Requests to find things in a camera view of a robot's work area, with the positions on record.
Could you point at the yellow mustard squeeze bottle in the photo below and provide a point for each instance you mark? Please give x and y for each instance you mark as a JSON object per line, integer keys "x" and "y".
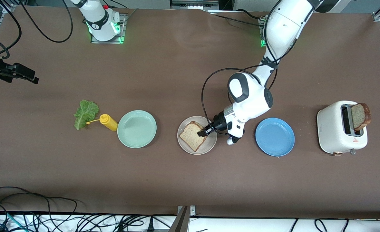
{"x": 109, "y": 123}

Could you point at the green lettuce leaf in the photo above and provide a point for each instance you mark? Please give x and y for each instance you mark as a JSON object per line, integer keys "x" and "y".
{"x": 85, "y": 111}

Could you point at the black power plug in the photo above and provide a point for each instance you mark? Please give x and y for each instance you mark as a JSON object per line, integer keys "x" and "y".
{"x": 150, "y": 225}

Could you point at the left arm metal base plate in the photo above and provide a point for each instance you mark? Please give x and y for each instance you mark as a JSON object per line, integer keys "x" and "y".
{"x": 262, "y": 32}

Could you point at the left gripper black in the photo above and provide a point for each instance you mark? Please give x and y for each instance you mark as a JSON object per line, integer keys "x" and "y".
{"x": 218, "y": 122}

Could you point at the mint green plate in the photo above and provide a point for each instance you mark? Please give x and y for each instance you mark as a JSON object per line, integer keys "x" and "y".
{"x": 136, "y": 129}

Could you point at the white toaster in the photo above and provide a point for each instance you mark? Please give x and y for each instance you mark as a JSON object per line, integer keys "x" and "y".
{"x": 330, "y": 129}

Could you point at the brown bread slice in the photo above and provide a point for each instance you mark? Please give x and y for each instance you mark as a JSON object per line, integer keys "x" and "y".
{"x": 359, "y": 116}
{"x": 191, "y": 135}

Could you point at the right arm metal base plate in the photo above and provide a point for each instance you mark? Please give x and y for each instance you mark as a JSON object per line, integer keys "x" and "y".
{"x": 122, "y": 30}

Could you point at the blue plate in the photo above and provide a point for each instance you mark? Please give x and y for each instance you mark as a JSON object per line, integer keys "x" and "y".
{"x": 275, "y": 137}

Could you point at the beige plate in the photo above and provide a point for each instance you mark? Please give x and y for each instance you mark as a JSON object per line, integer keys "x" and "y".
{"x": 185, "y": 145}

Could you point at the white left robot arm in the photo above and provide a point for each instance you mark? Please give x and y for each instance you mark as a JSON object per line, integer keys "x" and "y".
{"x": 251, "y": 103}

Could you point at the aluminium profile bracket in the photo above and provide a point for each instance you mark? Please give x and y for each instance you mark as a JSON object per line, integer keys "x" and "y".
{"x": 181, "y": 219}

